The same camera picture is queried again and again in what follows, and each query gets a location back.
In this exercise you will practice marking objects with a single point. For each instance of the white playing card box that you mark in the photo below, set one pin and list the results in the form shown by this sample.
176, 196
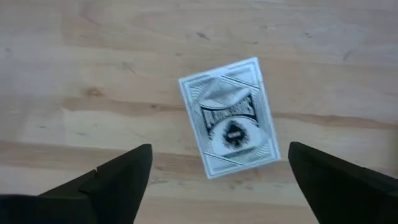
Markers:
230, 118

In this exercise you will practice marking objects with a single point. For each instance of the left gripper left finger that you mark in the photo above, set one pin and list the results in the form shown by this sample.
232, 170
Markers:
109, 193

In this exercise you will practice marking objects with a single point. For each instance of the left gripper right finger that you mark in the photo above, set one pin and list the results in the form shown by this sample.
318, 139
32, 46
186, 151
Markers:
342, 193

